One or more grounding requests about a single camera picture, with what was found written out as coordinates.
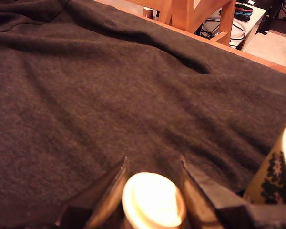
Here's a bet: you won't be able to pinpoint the pale coffee capsule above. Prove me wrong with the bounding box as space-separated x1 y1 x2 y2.
121 172 187 229

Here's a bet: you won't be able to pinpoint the mug with green pattern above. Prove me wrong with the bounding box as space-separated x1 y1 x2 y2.
243 116 286 205

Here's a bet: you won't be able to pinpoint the dark grey cloth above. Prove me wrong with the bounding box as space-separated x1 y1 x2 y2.
0 0 286 229

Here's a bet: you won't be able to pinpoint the white round device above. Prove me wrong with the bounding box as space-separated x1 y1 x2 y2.
201 18 246 42

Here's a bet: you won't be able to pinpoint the wooden chair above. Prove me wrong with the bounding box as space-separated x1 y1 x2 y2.
123 0 238 46

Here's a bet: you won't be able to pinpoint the small brown jar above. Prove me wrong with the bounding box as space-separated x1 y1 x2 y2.
143 6 154 19

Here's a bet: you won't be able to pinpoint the red and blue controllers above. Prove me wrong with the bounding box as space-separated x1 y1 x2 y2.
234 6 254 17

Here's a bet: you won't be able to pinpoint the black furniture piece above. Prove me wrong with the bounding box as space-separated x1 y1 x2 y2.
259 0 286 36

